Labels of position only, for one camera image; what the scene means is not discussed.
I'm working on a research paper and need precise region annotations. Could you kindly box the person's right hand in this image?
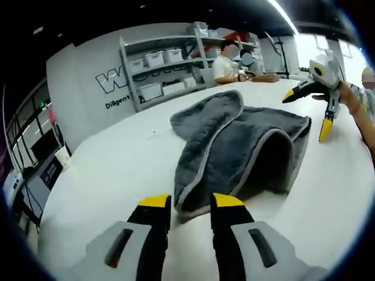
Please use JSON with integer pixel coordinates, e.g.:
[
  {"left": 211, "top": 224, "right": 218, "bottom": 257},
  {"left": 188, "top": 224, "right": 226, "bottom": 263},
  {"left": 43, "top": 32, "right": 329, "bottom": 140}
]
[{"left": 336, "top": 83, "right": 362, "bottom": 114}]

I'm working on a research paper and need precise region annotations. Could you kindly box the grey rectangular box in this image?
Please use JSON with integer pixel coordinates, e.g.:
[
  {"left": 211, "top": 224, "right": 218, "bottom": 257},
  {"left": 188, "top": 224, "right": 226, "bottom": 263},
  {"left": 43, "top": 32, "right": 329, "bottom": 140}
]
[{"left": 200, "top": 68, "right": 217, "bottom": 86}]

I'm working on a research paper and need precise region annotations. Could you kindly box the brown wooden box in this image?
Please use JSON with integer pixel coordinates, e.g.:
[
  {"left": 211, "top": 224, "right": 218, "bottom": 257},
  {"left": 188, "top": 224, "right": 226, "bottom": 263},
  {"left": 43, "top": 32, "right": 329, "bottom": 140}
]
[{"left": 251, "top": 74, "right": 281, "bottom": 83}]

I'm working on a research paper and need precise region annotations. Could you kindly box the grey metal shelving unit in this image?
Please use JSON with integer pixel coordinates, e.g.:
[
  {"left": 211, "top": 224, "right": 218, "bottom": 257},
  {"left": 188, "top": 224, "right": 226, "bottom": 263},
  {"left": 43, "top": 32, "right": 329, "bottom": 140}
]
[{"left": 118, "top": 22, "right": 261, "bottom": 114}]

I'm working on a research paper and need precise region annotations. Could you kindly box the grey counter with black sign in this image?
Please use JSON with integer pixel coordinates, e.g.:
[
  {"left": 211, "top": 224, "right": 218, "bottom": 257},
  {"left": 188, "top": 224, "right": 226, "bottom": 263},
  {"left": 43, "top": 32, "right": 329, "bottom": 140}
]
[{"left": 17, "top": 152, "right": 65, "bottom": 205}]

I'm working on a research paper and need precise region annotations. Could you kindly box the group of white storage boxes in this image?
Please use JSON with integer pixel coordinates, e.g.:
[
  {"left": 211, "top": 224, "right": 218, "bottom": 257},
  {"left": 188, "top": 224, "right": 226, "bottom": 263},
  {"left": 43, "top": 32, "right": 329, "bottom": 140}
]
[{"left": 128, "top": 20, "right": 258, "bottom": 102}]

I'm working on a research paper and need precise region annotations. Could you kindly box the grey towel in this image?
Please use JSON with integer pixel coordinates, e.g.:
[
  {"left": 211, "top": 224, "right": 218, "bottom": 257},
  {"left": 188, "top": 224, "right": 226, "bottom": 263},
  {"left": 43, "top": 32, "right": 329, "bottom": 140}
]
[{"left": 169, "top": 90, "right": 312, "bottom": 219}]

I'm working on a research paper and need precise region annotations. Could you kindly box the black screen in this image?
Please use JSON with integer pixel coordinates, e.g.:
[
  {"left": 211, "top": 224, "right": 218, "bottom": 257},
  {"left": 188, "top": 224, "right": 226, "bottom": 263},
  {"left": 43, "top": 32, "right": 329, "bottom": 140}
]
[{"left": 30, "top": 128, "right": 59, "bottom": 160}]

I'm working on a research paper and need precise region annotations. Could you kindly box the long ceiling light strip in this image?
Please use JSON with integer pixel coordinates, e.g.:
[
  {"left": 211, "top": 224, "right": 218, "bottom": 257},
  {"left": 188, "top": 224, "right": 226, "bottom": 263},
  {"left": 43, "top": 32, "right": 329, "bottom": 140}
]
[{"left": 268, "top": 0, "right": 299, "bottom": 35}]

